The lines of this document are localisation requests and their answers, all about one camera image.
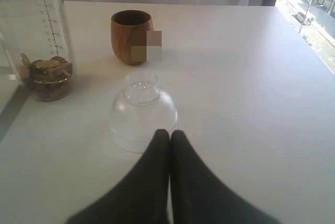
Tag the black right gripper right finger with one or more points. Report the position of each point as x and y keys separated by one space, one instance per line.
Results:
x=199 y=196

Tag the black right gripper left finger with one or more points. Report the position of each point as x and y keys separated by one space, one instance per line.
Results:
x=141 y=196

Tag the clear plastic dome lid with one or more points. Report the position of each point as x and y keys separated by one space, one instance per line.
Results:
x=139 y=109

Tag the gold coins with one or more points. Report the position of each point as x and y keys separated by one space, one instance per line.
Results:
x=48 y=80

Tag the brown wooden cup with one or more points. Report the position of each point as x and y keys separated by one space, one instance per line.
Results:
x=128 y=32

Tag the clear plastic shaker cup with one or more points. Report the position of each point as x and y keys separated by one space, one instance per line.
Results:
x=37 y=28

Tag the white rectangular tray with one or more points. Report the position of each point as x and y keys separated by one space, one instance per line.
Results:
x=13 y=94

